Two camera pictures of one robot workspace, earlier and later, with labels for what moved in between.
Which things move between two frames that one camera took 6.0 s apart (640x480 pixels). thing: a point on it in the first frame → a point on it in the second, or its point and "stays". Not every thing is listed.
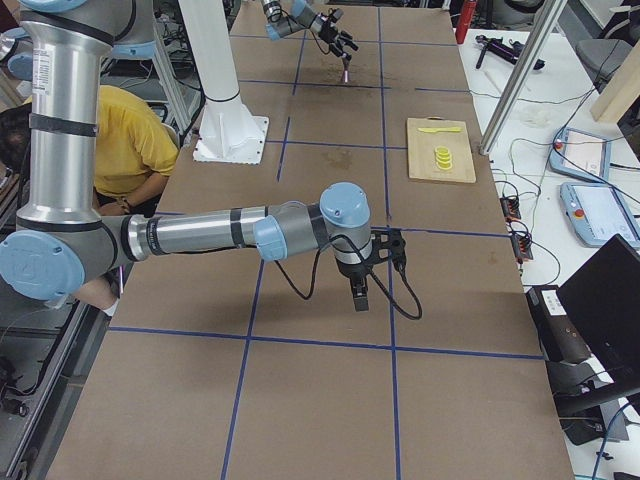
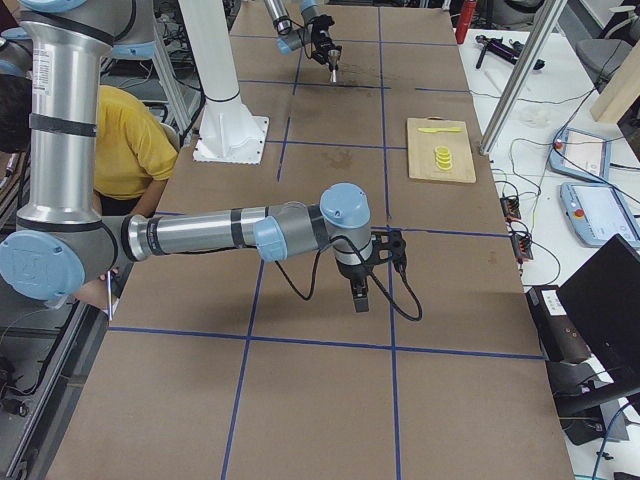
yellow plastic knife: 445,129 stays
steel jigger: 346,73 → 333,55
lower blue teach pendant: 597,214 stays
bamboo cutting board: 439,150 stays
